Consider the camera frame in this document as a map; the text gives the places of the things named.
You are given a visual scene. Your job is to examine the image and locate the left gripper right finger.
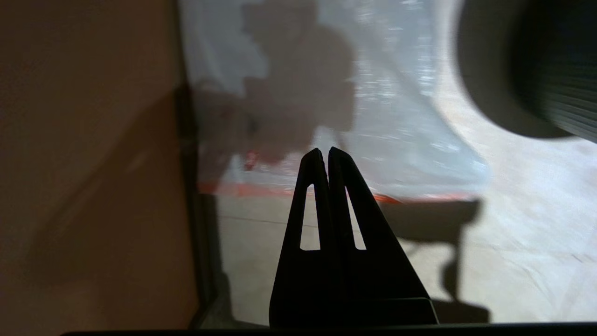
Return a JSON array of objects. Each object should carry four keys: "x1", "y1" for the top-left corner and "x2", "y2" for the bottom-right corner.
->
[{"x1": 328, "y1": 147, "x2": 439, "y2": 326}]

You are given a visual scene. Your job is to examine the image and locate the black trash bin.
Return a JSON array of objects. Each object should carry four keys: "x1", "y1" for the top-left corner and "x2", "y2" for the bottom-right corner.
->
[{"x1": 508, "y1": 0, "x2": 597, "y2": 143}]

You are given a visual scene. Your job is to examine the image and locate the white plastic bag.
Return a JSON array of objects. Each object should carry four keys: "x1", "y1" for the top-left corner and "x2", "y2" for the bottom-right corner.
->
[{"x1": 180, "y1": 0, "x2": 490, "y2": 204}]

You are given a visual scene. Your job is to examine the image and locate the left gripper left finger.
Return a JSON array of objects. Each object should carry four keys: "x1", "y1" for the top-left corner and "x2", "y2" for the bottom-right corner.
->
[{"x1": 269, "y1": 148, "x2": 343, "y2": 327}]

